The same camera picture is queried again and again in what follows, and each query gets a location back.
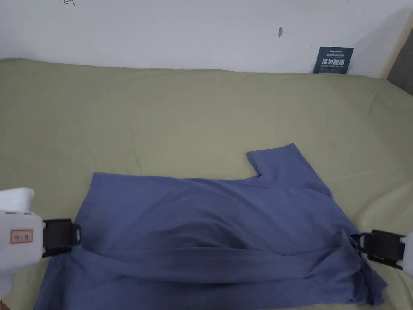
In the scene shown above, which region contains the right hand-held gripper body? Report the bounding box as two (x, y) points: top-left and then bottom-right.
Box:
(370, 229), (413, 279)

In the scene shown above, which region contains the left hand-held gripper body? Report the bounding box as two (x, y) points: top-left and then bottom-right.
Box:
(0, 187), (73, 293)

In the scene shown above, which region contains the blue short-sleeved shirt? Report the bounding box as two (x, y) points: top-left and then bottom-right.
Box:
(33, 143), (388, 309)

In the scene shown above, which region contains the bed with pale green sheet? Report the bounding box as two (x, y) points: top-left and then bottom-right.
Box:
(0, 57), (413, 310)

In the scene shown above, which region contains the grey padded headboard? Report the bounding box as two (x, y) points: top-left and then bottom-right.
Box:
(386, 29), (413, 95)

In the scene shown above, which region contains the dark teal printed card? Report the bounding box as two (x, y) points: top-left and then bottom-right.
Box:
(313, 46), (355, 75)

